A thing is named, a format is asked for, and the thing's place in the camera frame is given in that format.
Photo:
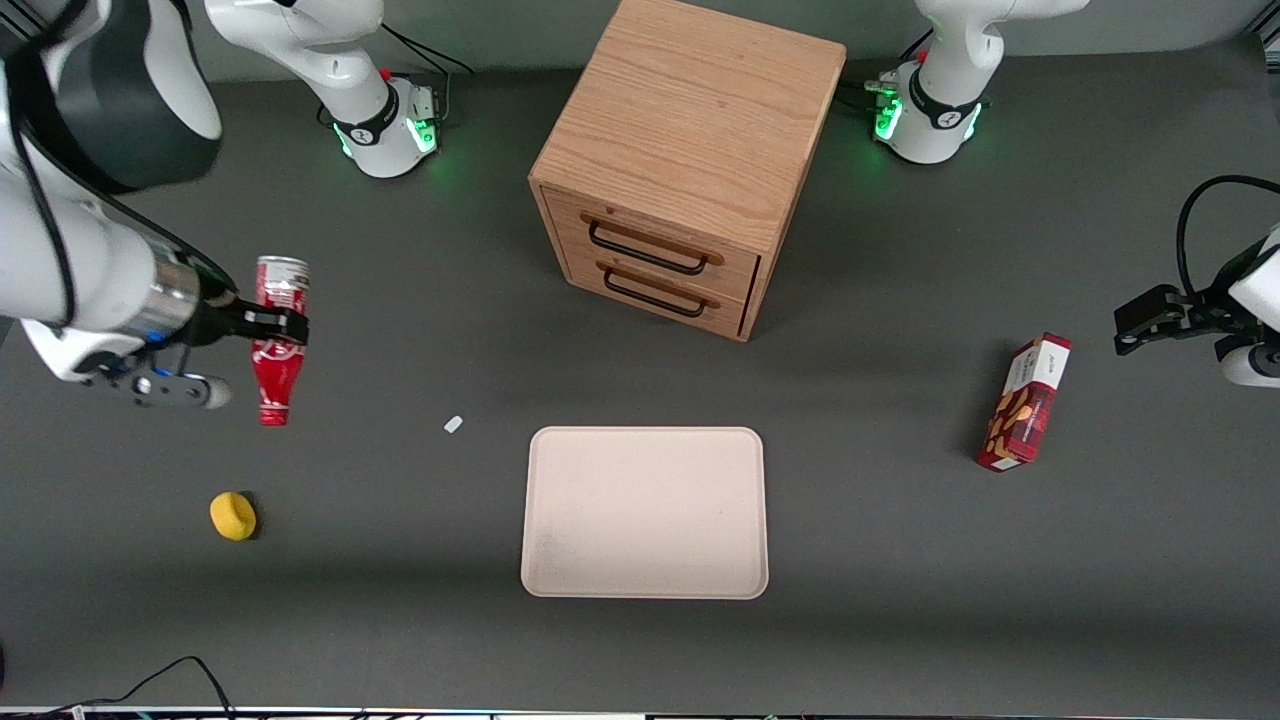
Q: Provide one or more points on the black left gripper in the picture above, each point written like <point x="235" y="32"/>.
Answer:
<point x="1196" y="309"/>

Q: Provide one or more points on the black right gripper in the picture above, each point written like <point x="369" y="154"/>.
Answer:
<point x="216" y="322"/>

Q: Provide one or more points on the red coke bottle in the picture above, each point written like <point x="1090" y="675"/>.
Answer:
<point x="278" y="375"/>

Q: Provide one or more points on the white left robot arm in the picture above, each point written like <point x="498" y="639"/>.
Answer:
<point x="945" y="100"/>

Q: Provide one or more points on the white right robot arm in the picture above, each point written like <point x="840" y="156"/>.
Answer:
<point x="90" y="270"/>

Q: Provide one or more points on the beige plastic tray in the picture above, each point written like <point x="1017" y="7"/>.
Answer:
<point x="645" y="515"/>

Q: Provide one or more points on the red snack box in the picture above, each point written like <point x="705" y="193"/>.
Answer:
<point x="1025" y="405"/>

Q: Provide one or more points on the yellow sponge lemon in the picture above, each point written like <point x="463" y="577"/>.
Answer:
<point x="233" y="516"/>

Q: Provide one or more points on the wooden drawer front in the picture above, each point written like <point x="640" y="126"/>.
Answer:
<point x="585" y="272"/>
<point x="740" y="272"/>

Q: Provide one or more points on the wooden drawer cabinet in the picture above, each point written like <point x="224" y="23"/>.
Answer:
<point x="690" y="110"/>

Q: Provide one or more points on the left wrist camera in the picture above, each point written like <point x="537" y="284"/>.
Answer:
<point x="1250" y="365"/>

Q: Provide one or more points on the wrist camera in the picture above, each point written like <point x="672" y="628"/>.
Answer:
<point x="175" y="388"/>
<point x="1250" y="365"/>

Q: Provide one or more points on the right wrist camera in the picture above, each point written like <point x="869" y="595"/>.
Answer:
<point x="175" y="388"/>

